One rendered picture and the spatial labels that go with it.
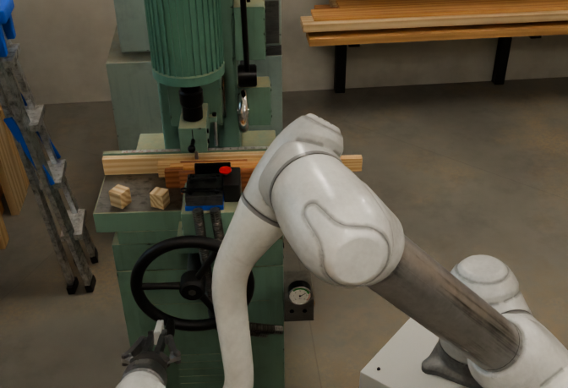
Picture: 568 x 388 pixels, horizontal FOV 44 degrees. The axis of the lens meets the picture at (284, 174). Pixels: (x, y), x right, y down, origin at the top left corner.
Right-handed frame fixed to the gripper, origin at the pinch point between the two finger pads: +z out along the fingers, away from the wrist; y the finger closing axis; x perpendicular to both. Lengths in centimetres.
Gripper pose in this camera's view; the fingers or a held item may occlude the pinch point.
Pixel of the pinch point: (159, 331)
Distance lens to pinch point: 169.3
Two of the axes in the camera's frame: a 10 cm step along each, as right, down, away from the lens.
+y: -10.0, 0.3, -0.3
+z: -0.4, -2.3, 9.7
